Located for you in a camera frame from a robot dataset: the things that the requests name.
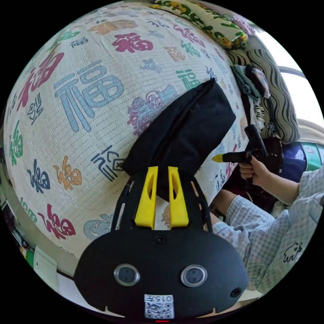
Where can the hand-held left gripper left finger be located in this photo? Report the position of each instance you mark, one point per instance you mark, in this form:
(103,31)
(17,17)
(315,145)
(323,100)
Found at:
(146,202)

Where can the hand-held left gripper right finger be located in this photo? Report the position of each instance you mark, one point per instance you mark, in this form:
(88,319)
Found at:
(179,205)

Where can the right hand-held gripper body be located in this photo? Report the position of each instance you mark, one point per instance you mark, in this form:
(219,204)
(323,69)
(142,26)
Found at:
(236,157)

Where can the black long pants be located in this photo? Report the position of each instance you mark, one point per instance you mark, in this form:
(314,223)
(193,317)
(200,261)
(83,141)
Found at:
(187,126)

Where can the person's right forearm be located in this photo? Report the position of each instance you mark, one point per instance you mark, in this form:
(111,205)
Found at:
(282,188)

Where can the person's left forearm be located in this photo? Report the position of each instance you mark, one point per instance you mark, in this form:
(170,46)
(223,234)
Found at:
(235,212)

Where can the person's right hand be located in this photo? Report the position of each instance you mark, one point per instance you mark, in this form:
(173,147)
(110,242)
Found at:
(254,172)

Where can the wavy striped cushion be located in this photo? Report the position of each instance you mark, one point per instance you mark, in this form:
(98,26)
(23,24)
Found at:
(278,101)

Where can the pile of clothes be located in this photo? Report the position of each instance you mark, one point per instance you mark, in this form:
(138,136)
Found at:
(250,88)

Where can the bed with printed sheet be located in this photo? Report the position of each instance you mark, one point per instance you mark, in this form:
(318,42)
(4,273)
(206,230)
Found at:
(83,141)

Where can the person's body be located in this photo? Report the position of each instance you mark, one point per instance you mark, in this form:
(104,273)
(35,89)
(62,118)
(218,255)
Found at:
(281,235)

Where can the window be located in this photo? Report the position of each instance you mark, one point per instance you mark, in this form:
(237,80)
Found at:
(291,58)

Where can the frog print pillow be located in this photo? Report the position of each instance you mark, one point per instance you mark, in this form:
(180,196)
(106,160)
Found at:
(202,20)

